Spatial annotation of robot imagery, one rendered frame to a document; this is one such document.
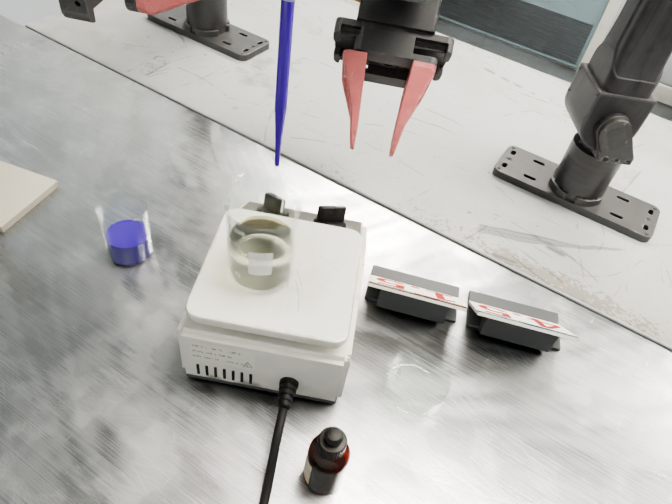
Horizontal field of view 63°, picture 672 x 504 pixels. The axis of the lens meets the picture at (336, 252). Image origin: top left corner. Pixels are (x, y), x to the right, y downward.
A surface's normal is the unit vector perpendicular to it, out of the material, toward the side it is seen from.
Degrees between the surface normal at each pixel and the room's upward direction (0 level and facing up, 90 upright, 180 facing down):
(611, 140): 90
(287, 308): 0
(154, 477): 0
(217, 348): 90
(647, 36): 87
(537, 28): 90
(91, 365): 0
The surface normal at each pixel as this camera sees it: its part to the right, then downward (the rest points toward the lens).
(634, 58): -0.05, 0.58
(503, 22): -0.53, 0.56
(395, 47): 0.00, -0.06
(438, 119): 0.12, -0.69
